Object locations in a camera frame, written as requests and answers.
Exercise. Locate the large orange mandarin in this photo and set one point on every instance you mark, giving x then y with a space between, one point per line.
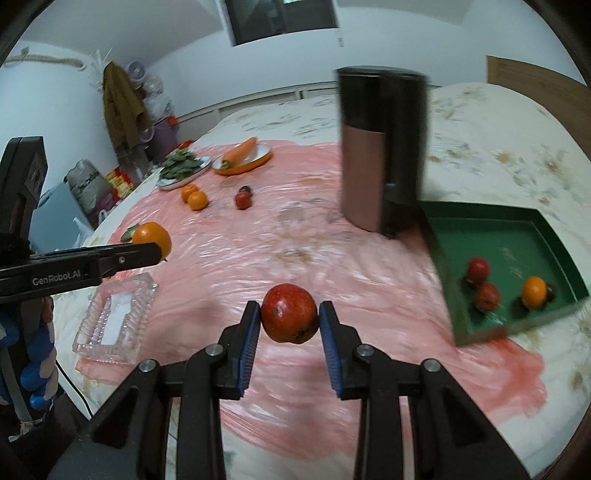
534 291

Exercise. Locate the wall pipe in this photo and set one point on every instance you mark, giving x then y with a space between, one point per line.
41 60

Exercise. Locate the white plastic bag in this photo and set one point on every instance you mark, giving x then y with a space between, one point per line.
90 233

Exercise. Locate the white plate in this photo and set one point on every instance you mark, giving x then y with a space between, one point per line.
166 184

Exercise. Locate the grey printed bag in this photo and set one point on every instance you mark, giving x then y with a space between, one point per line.
87 184

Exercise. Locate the dark glass window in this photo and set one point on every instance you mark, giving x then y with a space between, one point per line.
277 18

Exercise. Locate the green bok choy piece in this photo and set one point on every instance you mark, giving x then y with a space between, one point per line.
127 235

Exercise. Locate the small white fan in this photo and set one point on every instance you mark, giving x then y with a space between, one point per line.
137 71

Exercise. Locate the pile of green leaves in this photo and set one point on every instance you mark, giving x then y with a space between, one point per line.
180 165

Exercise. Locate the person's left hand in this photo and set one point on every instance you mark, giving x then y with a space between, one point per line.
39 369

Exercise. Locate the small red apple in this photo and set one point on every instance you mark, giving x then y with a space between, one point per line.
290 314
243 201
488 297
478 269

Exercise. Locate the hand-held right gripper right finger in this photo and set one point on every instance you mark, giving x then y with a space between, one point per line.
330 350

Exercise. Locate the white coat rack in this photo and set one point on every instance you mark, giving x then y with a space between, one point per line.
97 64

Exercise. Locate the wooden bed headboard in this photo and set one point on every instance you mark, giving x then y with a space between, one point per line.
531 78

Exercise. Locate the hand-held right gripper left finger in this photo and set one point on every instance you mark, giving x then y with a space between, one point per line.
249 350

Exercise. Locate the olive brown coat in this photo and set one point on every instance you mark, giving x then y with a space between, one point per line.
121 106

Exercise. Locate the orange carrot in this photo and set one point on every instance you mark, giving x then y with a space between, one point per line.
240 151

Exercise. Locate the yellow and red boxes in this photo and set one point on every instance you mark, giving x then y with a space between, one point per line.
120 182

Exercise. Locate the pink plastic sheet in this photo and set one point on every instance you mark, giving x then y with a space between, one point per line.
286 240

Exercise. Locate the yellow plate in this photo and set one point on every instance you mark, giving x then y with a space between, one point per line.
249 164

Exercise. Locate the light blue board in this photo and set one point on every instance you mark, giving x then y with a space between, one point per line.
60 212

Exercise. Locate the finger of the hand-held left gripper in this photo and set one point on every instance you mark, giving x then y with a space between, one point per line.
134 258

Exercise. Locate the green cardboard box tray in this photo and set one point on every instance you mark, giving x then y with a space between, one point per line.
508 240

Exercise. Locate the purple container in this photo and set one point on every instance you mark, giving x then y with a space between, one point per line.
164 136

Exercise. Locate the clear glass dish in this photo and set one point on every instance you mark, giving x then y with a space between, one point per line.
115 314

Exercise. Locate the black and copper kettle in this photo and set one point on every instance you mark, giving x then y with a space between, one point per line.
364 175

